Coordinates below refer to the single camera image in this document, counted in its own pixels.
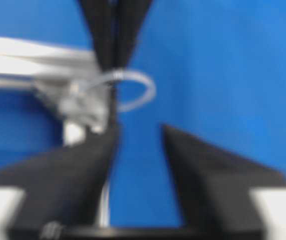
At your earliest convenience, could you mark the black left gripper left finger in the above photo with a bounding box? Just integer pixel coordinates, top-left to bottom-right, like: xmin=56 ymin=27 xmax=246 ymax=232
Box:
xmin=0 ymin=82 xmax=121 ymax=235

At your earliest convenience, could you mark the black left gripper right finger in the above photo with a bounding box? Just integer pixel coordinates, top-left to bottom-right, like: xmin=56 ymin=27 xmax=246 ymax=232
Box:
xmin=161 ymin=124 xmax=286 ymax=234

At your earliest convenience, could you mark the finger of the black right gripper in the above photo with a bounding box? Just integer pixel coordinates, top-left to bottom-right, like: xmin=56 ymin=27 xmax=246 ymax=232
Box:
xmin=115 ymin=0 xmax=153 ymax=68
xmin=78 ymin=0 xmax=119 ymax=72

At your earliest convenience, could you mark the white zip tie loop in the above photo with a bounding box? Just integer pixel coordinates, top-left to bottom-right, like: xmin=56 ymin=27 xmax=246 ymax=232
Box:
xmin=70 ymin=69 xmax=157 ymax=113

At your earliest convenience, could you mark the aluminium extrusion frame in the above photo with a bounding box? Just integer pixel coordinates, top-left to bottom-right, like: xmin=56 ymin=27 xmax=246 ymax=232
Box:
xmin=0 ymin=37 xmax=109 ymax=145

